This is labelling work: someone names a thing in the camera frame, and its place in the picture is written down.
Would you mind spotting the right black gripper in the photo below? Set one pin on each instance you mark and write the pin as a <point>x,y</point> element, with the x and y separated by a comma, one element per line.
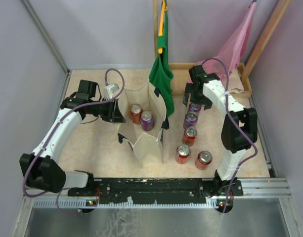
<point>205,101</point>

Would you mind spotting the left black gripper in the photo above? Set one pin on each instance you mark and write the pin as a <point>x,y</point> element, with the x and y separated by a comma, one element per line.
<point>115,116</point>

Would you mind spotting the red soda can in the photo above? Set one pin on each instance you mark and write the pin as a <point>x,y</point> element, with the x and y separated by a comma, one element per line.
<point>136,111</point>
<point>204,158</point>
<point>189,136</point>
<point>182,154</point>

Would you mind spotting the purple soda can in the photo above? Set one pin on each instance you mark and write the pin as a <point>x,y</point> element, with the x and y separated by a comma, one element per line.
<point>147,121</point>
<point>194,108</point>
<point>190,119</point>

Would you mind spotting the cream canvas tote bag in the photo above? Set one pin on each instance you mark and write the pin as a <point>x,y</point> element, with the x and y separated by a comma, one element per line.
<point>147,146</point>

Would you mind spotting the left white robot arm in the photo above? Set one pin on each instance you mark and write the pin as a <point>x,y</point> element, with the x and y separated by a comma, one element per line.
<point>40,168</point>

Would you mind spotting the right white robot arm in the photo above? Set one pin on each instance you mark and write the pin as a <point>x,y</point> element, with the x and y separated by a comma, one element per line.
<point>239,131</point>

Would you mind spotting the wooden tray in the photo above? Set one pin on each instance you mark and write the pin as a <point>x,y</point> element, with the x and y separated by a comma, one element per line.
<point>181,77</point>

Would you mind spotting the beige folded cloth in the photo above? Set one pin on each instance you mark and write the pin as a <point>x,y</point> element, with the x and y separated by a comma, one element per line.
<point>235,85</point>

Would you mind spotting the green hanging shirt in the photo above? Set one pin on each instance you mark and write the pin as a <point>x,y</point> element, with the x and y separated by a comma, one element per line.
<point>161,74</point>

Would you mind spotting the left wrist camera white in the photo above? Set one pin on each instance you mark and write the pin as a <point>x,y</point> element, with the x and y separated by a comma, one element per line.
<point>109,90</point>

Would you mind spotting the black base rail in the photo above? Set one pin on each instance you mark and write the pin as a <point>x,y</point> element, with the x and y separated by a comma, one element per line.
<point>152,190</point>

